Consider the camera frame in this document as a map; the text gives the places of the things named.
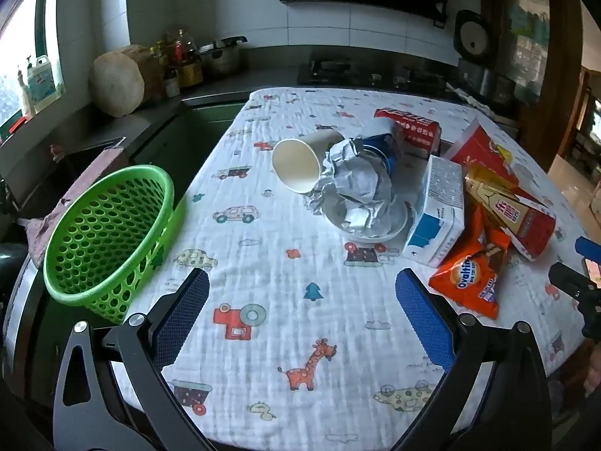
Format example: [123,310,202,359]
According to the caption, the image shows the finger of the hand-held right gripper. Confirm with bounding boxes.
[575,236,601,264]
[548,262,601,339]

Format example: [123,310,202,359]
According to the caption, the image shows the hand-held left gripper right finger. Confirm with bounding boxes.
[395,268,552,451]

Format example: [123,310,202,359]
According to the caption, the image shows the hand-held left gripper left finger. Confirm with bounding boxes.
[53,268,210,451]

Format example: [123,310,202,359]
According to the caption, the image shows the red snack tube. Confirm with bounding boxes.
[465,164,557,261]

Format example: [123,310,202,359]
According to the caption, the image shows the green plastic basket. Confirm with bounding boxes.
[43,164,186,324]

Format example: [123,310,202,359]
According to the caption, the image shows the blue drink can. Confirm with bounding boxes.
[354,120,403,174]

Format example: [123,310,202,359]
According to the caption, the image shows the white paper cup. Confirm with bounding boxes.
[272,129,346,194]

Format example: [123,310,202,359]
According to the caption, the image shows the orange snack packet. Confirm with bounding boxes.
[428,207,512,321]

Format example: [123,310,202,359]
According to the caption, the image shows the white and blue milk carton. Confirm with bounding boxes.
[402,155,467,268]

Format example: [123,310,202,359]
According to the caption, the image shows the printed cartoon tablecloth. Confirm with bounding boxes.
[113,85,585,451]

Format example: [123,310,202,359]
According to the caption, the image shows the crumpled silver foil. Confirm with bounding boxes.
[307,136,400,238]

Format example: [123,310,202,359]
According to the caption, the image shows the red paper box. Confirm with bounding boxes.
[444,117,519,189]

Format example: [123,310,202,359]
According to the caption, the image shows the pink towel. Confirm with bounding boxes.
[23,148,124,264]

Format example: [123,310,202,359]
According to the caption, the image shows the red drink can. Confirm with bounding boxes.
[374,107,442,158]

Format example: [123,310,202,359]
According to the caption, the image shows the steel sink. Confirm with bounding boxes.
[56,136,127,179]

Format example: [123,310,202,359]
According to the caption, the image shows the dark sauce bottle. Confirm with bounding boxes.
[162,59,182,99]

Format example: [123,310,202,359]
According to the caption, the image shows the round wooden chopping block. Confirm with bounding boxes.
[88,44,163,118]

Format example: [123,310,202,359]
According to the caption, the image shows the black gas stove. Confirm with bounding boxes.
[297,56,447,91]

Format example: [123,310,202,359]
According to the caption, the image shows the metal pressure cooker pot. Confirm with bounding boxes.
[199,36,248,78]

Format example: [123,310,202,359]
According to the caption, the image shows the small white pump bottle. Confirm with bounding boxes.
[16,66,36,120]

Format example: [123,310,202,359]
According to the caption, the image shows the white detergent bottle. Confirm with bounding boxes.
[26,54,63,114]

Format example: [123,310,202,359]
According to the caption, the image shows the window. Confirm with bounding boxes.
[0,0,63,144]

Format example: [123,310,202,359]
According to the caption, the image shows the wooden door frame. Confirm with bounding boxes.
[540,0,586,174]

